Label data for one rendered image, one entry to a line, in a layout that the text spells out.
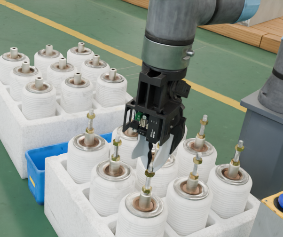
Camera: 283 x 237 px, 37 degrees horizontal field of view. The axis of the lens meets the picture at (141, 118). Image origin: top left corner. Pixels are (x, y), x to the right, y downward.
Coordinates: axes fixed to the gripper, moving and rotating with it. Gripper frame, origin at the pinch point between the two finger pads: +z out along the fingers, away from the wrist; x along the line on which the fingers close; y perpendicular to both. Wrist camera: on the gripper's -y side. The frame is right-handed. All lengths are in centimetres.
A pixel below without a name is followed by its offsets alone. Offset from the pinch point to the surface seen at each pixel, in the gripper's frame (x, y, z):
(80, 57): -53, -55, 10
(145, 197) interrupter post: 0.2, 1.8, 7.0
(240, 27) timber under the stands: -33, -205, 27
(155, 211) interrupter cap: 2.7, 1.4, 9.5
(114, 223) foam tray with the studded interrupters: -5.9, 0.7, 17.8
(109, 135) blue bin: -29, -37, 24
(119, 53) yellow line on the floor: -76, -126, 35
